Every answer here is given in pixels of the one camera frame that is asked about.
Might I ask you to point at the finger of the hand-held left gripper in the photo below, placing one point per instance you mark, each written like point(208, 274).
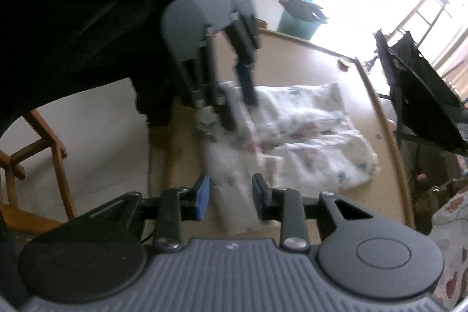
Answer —
point(208, 78)
point(246, 81)

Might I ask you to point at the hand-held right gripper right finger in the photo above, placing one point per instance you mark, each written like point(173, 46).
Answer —
point(259, 195)

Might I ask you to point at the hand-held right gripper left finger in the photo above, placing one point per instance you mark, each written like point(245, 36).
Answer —
point(203, 197)

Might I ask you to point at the white floral shirt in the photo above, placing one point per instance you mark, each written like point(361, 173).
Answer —
point(310, 144)

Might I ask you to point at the green trash bin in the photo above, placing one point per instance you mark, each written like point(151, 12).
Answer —
point(298, 23)

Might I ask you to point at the wooden chair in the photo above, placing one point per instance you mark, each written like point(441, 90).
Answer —
point(55, 158)

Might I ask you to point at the grey black folding recliner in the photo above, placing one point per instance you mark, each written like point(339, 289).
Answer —
point(424, 96)

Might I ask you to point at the wooden bar stool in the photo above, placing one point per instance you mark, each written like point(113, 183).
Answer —
point(420, 16)

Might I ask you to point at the heart print quilt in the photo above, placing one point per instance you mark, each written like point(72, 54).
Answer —
point(453, 242)

